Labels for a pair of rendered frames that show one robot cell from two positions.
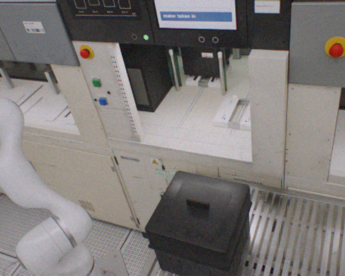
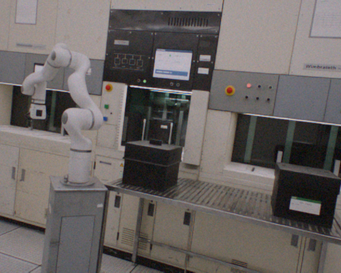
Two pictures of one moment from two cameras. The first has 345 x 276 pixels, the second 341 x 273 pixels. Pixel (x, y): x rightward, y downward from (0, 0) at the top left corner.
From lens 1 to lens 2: 136 cm
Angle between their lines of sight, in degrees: 36
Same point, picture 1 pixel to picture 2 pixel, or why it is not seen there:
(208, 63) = (163, 132)
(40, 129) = (50, 140)
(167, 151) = not seen: hidden behind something
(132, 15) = (141, 69)
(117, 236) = not seen: hidden behind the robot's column
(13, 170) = (80, 77)
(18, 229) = not seen: outside the picture
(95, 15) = (122, 68)
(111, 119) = (104, 132)
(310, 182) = (212, 176)
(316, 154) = (217, 154)
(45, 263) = (78, 119)
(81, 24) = (113, 72)
